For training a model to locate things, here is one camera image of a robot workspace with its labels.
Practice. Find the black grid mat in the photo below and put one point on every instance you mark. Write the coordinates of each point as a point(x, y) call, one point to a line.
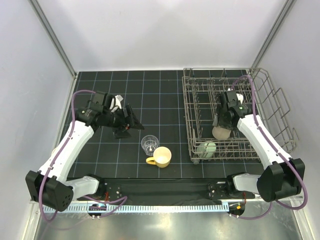
point(157, 99)

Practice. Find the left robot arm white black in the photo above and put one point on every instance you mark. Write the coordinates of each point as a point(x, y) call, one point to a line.
point(49, 185)

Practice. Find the white slotted cable duct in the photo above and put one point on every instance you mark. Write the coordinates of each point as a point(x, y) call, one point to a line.
point(91, 208)

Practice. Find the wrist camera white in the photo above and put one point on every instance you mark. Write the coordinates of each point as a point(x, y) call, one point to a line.
point(115, 103)
point(239, 96)

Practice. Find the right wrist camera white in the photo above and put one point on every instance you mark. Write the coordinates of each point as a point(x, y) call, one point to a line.
point(239, 96)

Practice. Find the pale green cup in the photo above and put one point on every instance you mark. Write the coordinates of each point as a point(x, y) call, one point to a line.
point(206, 150)

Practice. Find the beige paper cup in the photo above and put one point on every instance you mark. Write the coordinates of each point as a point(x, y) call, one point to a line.
point(221, 133)

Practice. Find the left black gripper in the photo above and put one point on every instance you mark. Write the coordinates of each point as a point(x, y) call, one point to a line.
point(125, 123)

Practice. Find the yellow mug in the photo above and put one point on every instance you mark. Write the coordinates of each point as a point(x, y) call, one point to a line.
point(161, 157)

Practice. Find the grey wire dish rack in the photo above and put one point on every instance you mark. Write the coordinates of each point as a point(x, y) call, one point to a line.
point(214, 98)

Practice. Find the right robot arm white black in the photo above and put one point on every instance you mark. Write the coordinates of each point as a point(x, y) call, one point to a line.
point(282, 175)

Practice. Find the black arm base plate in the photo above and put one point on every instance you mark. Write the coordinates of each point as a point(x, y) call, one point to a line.
point(173, 191)

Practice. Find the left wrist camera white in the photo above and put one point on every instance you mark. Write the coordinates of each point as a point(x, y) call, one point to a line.
point(115, 103)

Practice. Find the clear glass tumbler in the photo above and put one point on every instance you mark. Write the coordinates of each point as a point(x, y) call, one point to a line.
point(149, 144)

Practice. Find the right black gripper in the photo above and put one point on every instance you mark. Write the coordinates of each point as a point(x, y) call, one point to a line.
point(218, 121)

